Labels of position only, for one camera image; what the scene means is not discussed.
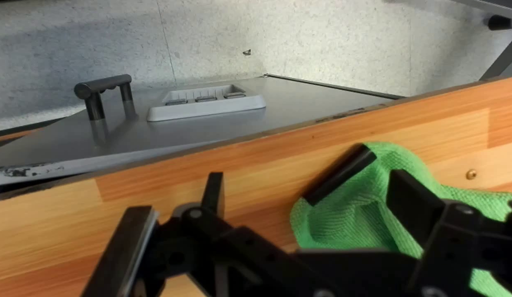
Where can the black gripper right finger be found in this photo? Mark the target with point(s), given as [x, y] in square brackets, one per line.
[347, 165]

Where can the white rectangular latch plate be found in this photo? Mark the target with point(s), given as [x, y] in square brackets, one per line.
[205, 101]

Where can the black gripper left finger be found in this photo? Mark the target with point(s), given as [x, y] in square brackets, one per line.
[119, 269]

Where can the green towel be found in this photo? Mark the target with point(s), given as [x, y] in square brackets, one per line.
[355, 213]

